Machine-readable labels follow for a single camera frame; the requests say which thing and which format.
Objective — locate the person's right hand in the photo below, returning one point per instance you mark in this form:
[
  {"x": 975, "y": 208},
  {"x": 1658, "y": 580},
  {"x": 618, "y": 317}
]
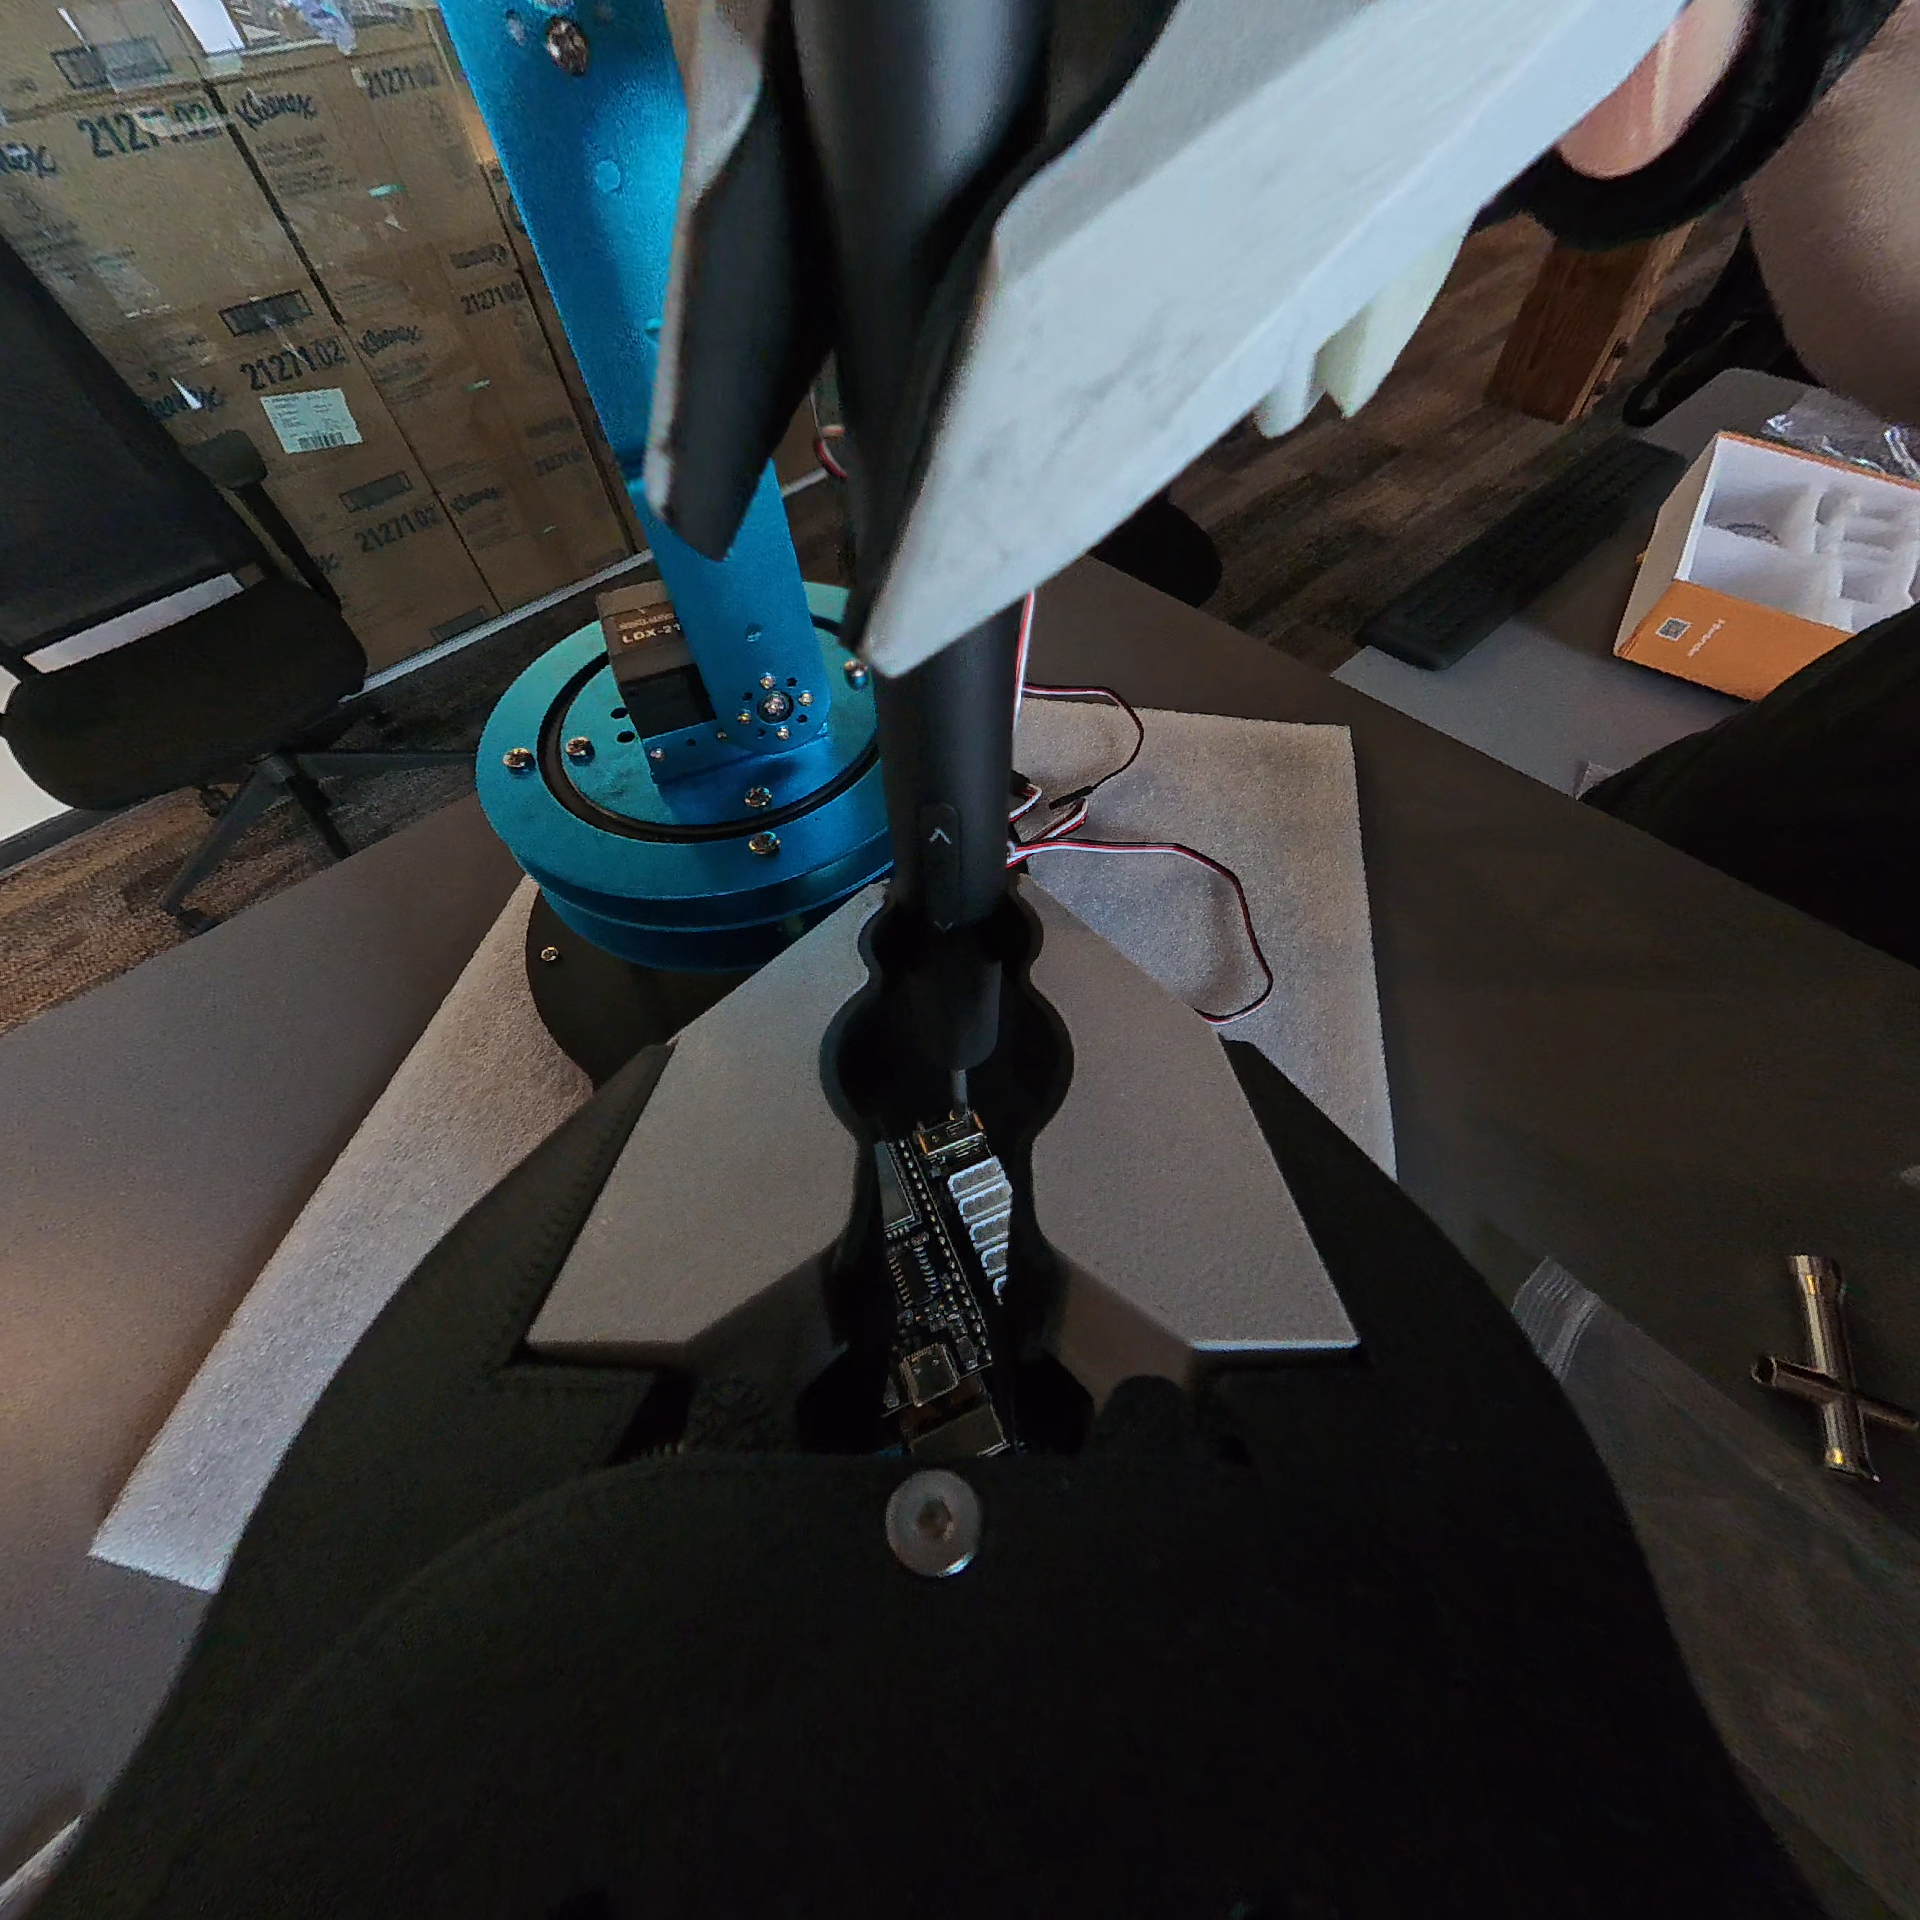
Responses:
[{"x": 1852, "y": 255}]

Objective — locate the stack of cardboard boxes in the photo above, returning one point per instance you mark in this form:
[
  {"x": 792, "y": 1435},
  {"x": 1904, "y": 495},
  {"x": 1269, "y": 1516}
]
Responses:
[{"x": 345, "y": 300}]

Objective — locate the metal cross socket wrench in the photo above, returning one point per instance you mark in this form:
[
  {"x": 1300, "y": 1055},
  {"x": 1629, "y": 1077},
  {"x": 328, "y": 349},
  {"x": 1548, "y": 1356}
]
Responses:
[{"x": 1834, "y": 1348}]

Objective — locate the black keyboard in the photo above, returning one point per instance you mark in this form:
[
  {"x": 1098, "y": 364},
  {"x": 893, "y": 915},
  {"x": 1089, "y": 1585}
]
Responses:
[{"x": 1516, "y": 563}]

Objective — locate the person's black shirt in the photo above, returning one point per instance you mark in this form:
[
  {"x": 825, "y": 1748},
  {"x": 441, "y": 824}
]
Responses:
[{"x": 1815, "y": 795}]

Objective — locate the wooden pillar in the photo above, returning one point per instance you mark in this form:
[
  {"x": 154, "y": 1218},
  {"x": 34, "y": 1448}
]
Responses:
[{"x": 1589, "y": 316}]

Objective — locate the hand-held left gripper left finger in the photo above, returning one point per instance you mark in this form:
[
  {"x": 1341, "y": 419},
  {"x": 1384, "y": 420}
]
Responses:
[{"x": 674, "y": 1200}]

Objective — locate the light grey table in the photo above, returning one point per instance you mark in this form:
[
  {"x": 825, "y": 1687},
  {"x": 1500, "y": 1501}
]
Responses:
[{"x": 1500, "y": 704}]

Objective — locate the white foam sheet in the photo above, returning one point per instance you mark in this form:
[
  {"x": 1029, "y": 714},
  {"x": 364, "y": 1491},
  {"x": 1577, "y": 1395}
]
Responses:
[{"x": 375, "y": 1141}]

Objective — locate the grey desk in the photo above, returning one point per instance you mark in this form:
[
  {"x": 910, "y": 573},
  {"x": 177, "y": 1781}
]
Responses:
[{"x": 1576, "y": 1020}]

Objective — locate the blue toy robot arm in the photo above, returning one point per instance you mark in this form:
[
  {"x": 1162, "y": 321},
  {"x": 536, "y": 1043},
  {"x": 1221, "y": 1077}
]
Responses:
[{"x": 690, "y": 868}]

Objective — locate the large clear zip bag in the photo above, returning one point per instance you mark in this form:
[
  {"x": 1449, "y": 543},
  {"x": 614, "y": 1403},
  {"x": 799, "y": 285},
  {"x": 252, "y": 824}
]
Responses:
[{"x": 1650, "y": 1441}]

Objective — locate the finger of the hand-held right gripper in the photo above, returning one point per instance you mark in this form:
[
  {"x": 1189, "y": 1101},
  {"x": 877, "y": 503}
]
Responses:
[
  {"x": 735, "y": 330},
  {"x": 1125, "y": 346}
]

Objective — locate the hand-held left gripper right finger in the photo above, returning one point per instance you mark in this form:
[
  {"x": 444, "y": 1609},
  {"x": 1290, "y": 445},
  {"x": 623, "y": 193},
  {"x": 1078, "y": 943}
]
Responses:
[{"x": 1200, "y": 1200}]

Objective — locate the black circuit board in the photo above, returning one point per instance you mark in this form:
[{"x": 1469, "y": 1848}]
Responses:
[{"x": 932, "y": 1289}]

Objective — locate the orange white cardboard box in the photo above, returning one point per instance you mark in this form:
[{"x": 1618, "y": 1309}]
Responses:
[{"x": 1711, "y": 639}]

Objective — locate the black electric screwdriver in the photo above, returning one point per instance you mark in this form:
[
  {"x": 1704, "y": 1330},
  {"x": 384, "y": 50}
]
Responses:
[{"x": 961, "y": 780}]

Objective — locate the black office chair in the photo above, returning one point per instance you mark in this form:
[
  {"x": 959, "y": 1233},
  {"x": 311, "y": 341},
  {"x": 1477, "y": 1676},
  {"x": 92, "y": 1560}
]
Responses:
[
  {"x": 1170, "y": 547},
  {"x": 165, "y": 704}
]

